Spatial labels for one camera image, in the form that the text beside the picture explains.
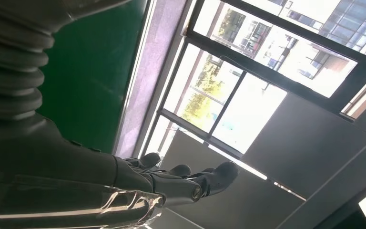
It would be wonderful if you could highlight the green conveyor belt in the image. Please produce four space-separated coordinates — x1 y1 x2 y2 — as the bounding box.
36 0 158 159

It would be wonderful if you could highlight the black framed window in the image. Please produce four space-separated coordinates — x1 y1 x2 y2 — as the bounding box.
139 0 366 160

